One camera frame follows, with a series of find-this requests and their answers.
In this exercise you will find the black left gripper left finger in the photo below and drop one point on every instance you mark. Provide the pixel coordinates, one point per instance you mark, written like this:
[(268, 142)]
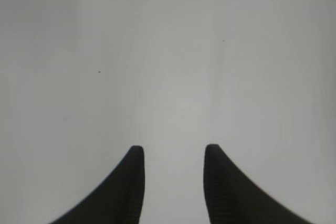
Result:
[(118, 199)]

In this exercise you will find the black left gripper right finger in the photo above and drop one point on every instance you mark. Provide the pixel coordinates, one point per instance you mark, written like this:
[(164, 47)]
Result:
[(231, 197)]

